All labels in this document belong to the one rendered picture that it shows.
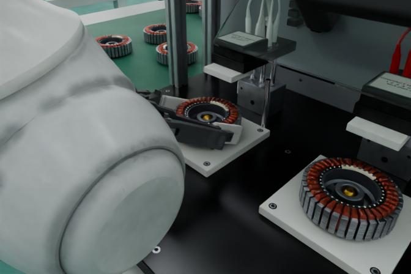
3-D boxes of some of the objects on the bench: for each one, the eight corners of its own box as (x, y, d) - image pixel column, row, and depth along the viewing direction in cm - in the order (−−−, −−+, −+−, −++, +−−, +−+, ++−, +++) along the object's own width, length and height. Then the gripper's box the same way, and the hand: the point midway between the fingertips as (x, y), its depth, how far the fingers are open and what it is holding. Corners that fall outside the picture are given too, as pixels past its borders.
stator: (201, 53, 96) (201, 41, 94) (192, 68, 87) (192, 55, 85) (163, 51, 98) (162, 38, 96) (151, 65, 88) (150, 52, 87)
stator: (206, 159, 50) (206, 138, 48) (159, 129, 56) (158, 110, 54) (254, 129, 56) (255, 111, 54) (207, 106, 63) (207, 88, 61)
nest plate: (379, 294, 33) (382, 287, 33) (258, 212, 42) (259, 205, 42) (427, 213, 42) (430, 206, 42) (318, 160, 51) (320, 153, 51)
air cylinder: (267, 118, 62) (270, 91, 59) (236, 104, 66) (238, 79, 64) (283, 109, 65) (287, 82, 62) (252, 96, 69) (254, 71, 67)
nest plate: (207, 178, 48) (207, 170, 47) (144, 136, 57) (144, 129, 56) (270, 136, 57) (270, 129, 56) (207, 105, 66) (207, 99, 65)
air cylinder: (408, 182, 47) (421, 150, 44) (356, 158, 52) (364, 128, 49) (419, 166, 50) (433, 135, 47) (369, 145, 55) (378, 115, 52)
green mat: (15, 150, 57) (14, 150, 57) (-63, 57, 94) (-64, 57, 94) (308, 33, 113) (308, 32, 113) (187, 3, 150) (187, 3, 150)
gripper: (46, 102, 47) (162, 115, 64) (145, 183, 33) (260, 173, 50) (60, 50, 46) (174, 78, 63) (169, 112, 32) (279, 126, 49)
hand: (205, 119), depth 55 cm, fingers closed on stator, 11 cm apart
